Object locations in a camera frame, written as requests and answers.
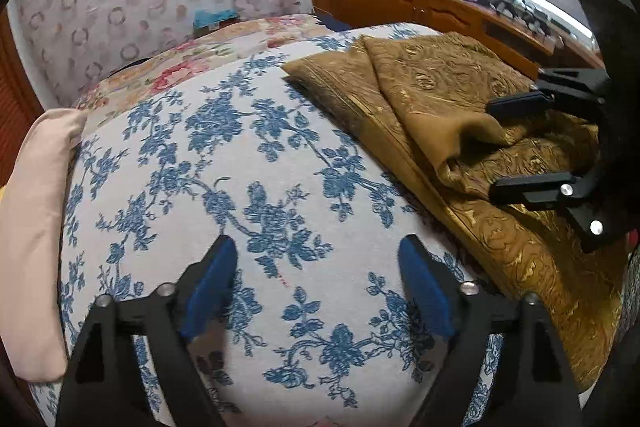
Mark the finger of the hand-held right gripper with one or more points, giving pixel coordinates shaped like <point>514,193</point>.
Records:
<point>525,192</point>
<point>517,104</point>

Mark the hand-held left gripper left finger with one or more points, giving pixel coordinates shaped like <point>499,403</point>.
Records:
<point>212,287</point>

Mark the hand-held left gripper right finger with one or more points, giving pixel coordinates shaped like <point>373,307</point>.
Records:
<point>425,279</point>

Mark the brown paisley garment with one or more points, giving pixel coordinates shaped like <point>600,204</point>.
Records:
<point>425,72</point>

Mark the black gadgets cluster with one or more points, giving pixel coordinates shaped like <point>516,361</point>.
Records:
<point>515,12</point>

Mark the blue floral white blanket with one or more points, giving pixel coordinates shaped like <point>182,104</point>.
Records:
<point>210,187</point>

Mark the wooden cabinet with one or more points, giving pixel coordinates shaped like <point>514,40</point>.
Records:
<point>400,2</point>

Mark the pink pillow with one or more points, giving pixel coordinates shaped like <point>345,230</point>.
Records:
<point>35,232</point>

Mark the navy blue sheet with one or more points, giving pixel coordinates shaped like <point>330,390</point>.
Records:
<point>332,22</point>

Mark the pink floral quilt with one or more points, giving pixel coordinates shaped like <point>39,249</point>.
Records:
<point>175,67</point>

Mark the teal box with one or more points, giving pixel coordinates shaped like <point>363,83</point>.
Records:
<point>215,19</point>

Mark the wooden door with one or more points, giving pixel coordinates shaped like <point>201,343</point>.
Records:
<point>15,102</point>

